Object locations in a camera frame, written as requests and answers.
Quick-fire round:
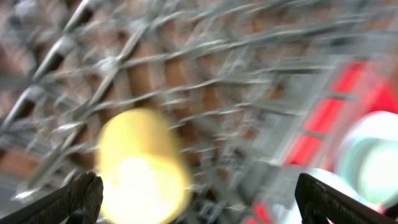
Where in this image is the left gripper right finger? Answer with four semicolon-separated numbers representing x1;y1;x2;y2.
295;173;397;224

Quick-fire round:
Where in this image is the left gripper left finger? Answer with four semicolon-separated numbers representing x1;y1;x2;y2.
1;172;103;224

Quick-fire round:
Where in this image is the light green bowl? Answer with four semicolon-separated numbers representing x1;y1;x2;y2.
335;111;397;208

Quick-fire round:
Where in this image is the yellow plastic cup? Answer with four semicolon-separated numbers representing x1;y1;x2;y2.
96;109;193;224

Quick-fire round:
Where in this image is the grey dishwasher rack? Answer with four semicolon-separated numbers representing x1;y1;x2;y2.
1;0;397;223

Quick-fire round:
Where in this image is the red plastic tray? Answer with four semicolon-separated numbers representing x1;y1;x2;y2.
240;60;397;223

